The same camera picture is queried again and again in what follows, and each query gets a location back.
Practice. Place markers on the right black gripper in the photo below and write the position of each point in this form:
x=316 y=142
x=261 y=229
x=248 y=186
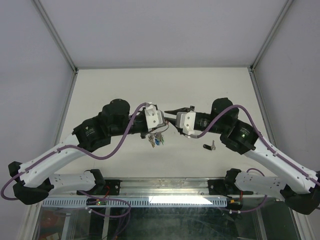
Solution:
x=191 y=108

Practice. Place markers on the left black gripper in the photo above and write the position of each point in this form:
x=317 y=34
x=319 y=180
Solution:
x=151 y=131

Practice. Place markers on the large keyring with keys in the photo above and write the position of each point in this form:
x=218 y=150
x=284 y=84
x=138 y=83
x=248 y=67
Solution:
x=156 y=139

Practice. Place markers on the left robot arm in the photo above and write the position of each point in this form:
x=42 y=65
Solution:
x=99 y=137

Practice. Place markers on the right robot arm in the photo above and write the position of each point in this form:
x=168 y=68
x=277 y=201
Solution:
x=297 y=186

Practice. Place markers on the black tag with key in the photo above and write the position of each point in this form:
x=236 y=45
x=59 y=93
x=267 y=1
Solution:
x=210 y=147

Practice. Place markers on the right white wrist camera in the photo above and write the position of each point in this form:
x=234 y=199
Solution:
x=185 y=122

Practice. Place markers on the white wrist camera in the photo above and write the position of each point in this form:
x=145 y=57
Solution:
x=154 y=117
x=185 y=122

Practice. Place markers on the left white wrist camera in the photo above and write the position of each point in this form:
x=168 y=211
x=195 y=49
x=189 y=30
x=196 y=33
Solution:
x=154 y=117

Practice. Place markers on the aluminium mounting rail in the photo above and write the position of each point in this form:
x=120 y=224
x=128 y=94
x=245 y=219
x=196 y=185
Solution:
x=162 y=186

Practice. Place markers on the white slotted cable duct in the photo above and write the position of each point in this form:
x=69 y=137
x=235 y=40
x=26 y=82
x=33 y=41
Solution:
x=137 y=202

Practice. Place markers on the left aluminium frame post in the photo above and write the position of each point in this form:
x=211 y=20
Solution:
x=54 y=33

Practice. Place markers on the aluminium frame post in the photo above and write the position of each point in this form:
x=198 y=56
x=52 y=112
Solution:
x=54 y=33
x=272 y=33

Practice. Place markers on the right aluminium frame post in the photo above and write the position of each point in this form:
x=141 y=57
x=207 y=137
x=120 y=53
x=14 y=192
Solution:
x=272 y=33

